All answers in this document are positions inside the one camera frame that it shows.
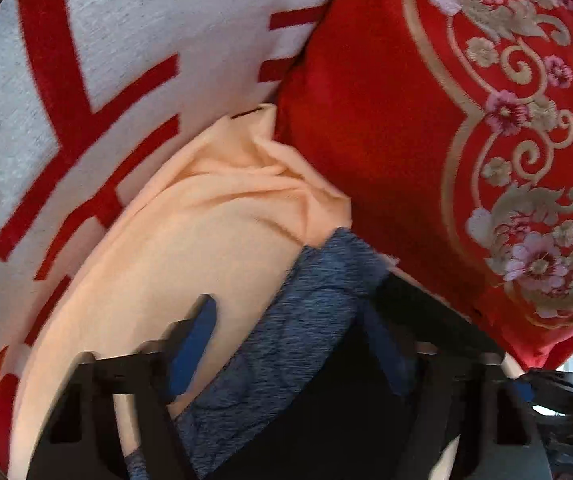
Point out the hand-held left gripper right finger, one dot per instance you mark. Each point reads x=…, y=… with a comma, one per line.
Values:
x=387, y=347

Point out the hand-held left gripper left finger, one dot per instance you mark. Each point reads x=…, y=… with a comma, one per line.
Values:
x=192, y=347

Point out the black pants with blue-grey waistband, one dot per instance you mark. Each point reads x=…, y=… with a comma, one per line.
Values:
x=286, y=360

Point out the peach bed sheet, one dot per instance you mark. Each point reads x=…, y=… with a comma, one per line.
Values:
x=206, y=240

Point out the red embroidered pillow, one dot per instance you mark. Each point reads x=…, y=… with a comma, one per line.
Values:
x=391, y=135

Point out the red and white printed blanket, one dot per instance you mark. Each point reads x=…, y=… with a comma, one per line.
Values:
x=91, y=85

